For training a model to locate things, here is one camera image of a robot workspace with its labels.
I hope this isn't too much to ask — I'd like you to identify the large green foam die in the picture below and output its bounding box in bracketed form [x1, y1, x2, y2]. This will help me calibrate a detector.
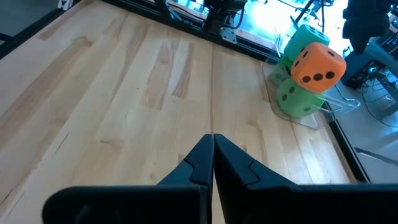
[275, 77, 326, 118]

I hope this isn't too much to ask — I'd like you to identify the clear plastic box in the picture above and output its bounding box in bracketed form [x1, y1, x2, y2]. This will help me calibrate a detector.
[262, 29, 361, 130]

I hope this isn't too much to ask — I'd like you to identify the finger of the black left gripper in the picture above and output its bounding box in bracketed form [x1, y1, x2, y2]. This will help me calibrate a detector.
[349, 35, 374, 55]

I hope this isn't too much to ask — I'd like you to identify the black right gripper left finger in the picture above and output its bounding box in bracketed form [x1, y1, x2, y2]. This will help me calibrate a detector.
[157, 134, 215, 188]

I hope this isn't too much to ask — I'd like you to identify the silver corner bracket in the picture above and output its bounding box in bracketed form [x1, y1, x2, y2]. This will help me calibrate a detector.
[220, 27, 238, 44]

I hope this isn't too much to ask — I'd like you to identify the large orange foam die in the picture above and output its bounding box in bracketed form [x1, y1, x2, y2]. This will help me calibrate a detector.
[290, 42, 347, 93]

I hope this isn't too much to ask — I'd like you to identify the black tripod stand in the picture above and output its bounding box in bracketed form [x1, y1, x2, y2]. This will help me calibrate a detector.
[289, 0, 335, 34]

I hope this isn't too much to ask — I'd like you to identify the grey metal stand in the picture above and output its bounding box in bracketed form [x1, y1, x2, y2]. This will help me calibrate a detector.
[340, 37, 398, 121]

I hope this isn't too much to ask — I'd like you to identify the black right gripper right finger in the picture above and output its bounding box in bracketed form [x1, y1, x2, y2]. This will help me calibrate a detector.
[213, 133, 301, 189]

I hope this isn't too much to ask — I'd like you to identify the large teal foam die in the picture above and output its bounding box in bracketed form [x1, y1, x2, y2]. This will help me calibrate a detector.
[283, 24, 330, 62]

